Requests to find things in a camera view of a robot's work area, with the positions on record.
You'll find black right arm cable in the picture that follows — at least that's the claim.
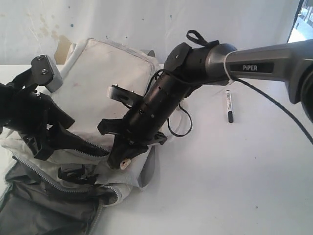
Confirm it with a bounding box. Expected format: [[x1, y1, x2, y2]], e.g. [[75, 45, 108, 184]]
[[144, 29, 313, 145]]

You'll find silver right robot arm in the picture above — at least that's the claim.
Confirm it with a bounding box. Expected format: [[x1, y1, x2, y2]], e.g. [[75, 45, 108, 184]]
[[97, 40, 313, 169]]

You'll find black and white marker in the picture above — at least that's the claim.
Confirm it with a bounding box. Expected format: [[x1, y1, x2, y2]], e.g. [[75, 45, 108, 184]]
[[225, 90, 234, 123]]

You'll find white fabric duffel bag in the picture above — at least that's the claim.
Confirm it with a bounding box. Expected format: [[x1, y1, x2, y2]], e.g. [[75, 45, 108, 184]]
[[0, 39, 160, 235]]

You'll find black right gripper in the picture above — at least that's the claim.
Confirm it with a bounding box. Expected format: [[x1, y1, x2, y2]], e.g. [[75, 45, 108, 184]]
[[97, 70, 191, 169]]

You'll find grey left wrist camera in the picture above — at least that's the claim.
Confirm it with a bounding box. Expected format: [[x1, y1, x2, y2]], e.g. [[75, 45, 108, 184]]
[[30, 55, 63, 93]]

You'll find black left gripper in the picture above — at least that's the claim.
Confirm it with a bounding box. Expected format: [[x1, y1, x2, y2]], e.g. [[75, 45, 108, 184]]
[[0, 68, 109, 161]]

